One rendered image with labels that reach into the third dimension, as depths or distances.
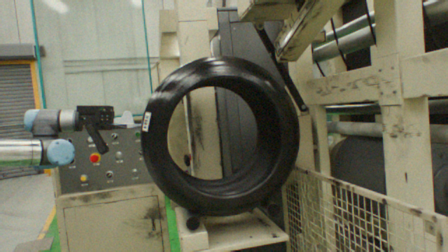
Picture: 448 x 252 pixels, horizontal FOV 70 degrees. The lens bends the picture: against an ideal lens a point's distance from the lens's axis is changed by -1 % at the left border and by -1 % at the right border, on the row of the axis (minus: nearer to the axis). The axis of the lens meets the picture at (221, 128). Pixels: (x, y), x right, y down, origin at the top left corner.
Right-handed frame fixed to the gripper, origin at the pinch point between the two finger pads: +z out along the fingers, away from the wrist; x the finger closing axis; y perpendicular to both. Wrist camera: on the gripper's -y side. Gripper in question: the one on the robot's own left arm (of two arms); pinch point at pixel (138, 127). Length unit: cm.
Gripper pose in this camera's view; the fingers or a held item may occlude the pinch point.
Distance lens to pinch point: 115.6
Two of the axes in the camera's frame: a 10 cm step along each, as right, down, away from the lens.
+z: 9.8, 0.0, 2.0
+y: 0.1, -10.0, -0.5
